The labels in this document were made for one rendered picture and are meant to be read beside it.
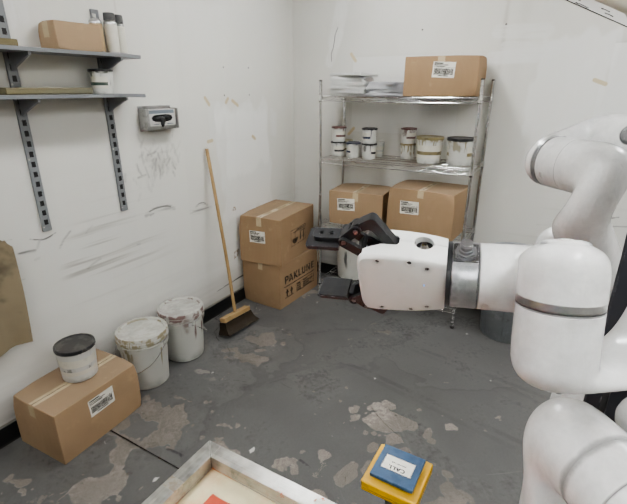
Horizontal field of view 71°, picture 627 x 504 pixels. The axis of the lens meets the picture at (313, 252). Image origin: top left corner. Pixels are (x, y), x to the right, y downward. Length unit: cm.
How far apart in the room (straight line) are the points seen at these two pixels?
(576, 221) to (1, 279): 242
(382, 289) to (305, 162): 385
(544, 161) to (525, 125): 287
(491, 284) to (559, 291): 9
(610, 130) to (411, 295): 50
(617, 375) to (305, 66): 398
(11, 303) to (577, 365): 252
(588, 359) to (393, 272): 20
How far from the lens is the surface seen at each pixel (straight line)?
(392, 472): 112
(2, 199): 261
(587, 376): 46
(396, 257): 49
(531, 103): 368
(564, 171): 80
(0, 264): 261
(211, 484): 113
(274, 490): 105
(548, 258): 43
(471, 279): 50
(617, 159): 77
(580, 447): 55
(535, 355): 45
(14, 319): 271
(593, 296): 44
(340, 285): 58
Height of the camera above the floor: 178
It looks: 20 degrees down
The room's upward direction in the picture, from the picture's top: straight up
